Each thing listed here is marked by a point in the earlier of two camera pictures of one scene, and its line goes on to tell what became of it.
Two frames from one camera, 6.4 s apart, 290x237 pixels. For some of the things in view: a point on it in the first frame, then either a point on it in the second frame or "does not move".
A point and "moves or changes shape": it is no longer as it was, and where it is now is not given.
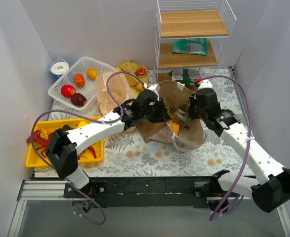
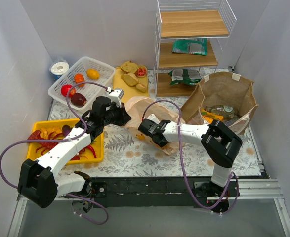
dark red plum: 78,99 does not move
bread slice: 132,80 does not move
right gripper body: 194,111 to 145,127
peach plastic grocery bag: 120,88 to 140,107
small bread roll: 140,87 does not move
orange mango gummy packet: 175,127 moves or changes shape
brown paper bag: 175,96 to 226,88
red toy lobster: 37,138 does not move
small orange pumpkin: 79,79 does not move
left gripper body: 161,112 to 121,115
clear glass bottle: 181,116 moves or changes shape
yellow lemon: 92,73 does not move
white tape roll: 58,69 does not move
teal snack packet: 191,46 does not move
